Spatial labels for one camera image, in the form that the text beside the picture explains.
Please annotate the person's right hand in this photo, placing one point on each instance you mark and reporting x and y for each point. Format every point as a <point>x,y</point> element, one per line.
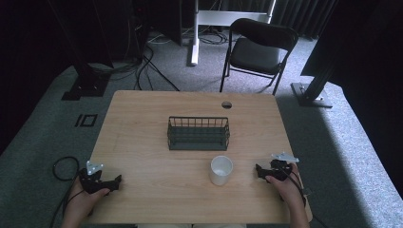
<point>286,190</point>

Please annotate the black stand with flat base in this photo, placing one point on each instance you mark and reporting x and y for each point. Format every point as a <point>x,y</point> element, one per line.
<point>86,84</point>

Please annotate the white desk frame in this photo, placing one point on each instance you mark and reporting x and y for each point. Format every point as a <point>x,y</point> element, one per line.
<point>195,38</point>

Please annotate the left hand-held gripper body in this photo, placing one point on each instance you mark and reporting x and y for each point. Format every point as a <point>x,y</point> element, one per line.
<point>92,177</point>

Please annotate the person's left hand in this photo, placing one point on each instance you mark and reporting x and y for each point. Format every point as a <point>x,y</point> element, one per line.
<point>80,202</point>

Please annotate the white cup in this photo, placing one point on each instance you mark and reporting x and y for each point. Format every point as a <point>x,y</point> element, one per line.
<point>220,170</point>

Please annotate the black folding chair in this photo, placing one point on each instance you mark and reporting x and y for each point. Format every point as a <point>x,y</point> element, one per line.
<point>256,52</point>

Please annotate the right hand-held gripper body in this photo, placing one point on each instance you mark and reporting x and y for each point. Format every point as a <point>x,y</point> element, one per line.
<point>280,169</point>

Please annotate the black stand with grey base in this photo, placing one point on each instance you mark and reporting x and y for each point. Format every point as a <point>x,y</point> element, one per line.
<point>312,93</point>

